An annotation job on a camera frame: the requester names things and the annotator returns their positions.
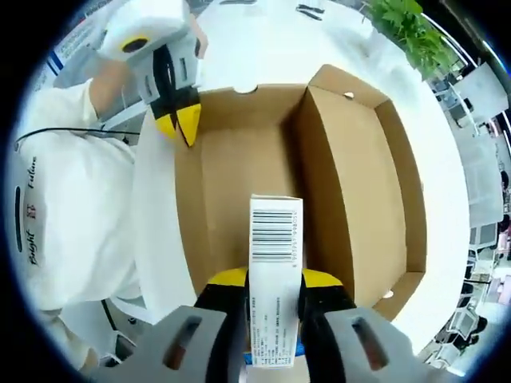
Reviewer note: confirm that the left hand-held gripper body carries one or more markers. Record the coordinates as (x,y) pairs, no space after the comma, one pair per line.
(151,20)

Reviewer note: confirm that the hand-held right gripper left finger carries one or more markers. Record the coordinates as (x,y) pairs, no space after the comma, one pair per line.
(223,319)

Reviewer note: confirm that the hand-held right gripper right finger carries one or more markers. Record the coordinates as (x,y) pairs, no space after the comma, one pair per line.
(327,319)

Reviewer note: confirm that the white blue small carton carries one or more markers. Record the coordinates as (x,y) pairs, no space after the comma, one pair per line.
(275,239)

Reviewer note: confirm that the brown cardboard shoe box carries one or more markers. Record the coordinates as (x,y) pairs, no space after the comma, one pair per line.
(239,167)

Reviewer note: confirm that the person's left hand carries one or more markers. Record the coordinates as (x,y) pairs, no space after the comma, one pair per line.
(201,44)

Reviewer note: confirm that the person's white chair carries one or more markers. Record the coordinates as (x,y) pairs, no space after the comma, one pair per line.
(131,319)

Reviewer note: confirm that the small black tool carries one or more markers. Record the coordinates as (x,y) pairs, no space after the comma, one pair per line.
(310,12)

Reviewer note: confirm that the white chest device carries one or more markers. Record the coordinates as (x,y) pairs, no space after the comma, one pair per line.
(16,167)

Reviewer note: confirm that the potted green plant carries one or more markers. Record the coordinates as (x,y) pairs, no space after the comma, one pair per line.
(411,32)

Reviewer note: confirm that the frosted desk partition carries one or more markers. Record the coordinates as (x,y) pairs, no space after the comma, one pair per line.
(471,91)

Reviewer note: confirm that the blue white wall poster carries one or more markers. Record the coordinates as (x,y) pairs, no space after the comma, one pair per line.
(72,48)

